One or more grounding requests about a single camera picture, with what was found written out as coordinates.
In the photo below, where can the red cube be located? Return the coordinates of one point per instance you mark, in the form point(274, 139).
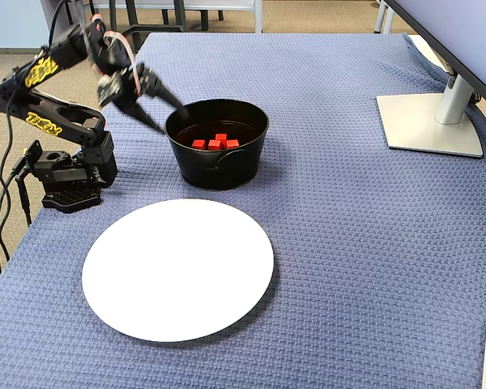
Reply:
point(220, 138)
point(214, 145)
point(232, 144)
point(198, 144)

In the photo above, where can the white table leg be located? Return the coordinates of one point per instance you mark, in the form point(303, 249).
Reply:
point(258, 16)

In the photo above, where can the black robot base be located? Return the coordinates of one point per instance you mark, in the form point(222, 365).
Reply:
point(65, 182)

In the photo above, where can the black chair frame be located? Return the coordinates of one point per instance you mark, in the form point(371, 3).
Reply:
point(204, 20)

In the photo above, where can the blue woven tablecloth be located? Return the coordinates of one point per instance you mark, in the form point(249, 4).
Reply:
point(348, 243)

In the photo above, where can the white round plate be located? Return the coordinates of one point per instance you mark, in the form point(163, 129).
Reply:
point(178, 271)

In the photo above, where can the white table legs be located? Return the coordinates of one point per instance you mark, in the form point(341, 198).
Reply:
point(382, 16)

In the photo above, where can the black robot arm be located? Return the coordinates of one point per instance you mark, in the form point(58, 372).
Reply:
point(65, 121)

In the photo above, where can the black metal bucket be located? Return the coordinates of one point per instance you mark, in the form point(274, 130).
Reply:
point(216, 170)

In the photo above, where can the small wrist camera circuit board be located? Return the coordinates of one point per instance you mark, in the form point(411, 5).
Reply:
point(108, 90)

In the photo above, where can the grey metal table leg frame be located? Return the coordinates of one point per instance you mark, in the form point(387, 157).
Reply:
point(131, 30)

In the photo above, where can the computer monitor screen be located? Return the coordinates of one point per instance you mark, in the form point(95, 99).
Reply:
point(470, 32)

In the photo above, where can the silver monitor stand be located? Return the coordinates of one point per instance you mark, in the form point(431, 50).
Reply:
point(429, 125)

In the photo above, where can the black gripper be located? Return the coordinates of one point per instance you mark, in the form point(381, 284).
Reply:
point(133, 90)

